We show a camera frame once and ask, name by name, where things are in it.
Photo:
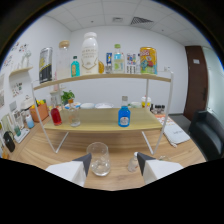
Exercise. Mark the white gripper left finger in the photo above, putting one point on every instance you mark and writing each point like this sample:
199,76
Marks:
73,170

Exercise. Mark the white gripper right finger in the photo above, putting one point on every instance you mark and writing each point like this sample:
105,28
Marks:
155,169

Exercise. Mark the silver soda water can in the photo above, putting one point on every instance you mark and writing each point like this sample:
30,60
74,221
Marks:
45,65

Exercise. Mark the clear drinking glass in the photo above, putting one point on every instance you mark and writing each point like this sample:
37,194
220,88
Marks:
99,160

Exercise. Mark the white notebook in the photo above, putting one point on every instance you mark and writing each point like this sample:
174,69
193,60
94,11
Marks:
176,134

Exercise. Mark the clear bottle with orange label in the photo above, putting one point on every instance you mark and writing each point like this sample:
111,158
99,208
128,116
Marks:
74,118

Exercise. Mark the red liquid bottle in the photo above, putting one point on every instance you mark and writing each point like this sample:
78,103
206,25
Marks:
56,117

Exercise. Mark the two-tier wooden shelf rack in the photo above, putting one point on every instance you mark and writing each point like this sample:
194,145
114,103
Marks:
100,120

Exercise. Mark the blue liquid bottle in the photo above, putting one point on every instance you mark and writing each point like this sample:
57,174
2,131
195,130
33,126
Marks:
124,117

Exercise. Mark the white kitchen scale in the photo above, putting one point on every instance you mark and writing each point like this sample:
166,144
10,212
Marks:
21,136

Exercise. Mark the black sofa chair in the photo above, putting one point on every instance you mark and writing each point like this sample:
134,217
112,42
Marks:
208,133

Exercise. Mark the light blue small bottle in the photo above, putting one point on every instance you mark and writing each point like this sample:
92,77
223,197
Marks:
30,122

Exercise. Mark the white bowl with colourful rim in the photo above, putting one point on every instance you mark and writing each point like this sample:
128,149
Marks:
74,105

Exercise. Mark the plain white bowl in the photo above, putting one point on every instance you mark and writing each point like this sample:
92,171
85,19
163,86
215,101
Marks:
87,105

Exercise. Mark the white bottle with yellow label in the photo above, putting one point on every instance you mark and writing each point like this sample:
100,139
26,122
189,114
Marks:
146,103

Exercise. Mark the orange plant pot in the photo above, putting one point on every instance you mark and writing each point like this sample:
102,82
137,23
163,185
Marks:
39,112

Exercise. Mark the black kettle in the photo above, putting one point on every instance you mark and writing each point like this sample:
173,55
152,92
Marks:
9,142

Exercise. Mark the wide white bowl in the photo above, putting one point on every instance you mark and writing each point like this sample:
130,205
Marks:
104,105

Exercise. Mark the green potted plant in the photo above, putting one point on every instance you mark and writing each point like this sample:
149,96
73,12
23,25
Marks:
67,96

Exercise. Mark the brown door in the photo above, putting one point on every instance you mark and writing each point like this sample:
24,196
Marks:
196,83

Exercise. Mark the teal liquid bottle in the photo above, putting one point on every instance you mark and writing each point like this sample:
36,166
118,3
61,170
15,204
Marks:
75,68

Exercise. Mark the small bottle with blue cap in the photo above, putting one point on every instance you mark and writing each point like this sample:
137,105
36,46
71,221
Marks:
138,66

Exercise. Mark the amber round bottle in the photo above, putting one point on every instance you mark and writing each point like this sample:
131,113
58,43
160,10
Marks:
101,67

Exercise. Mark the yellow printed can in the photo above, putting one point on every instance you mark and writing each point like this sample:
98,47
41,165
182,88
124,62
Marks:
148,61

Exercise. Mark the glass jar with cork lid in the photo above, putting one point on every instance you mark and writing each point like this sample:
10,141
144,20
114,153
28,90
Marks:
64,61

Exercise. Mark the clear bottle with green cap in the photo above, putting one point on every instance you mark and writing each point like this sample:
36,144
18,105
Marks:
118,61

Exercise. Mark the large white bottle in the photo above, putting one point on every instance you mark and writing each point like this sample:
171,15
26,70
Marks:
89,55

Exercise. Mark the wooden wall shelf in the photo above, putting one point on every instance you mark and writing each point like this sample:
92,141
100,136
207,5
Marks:
20,70

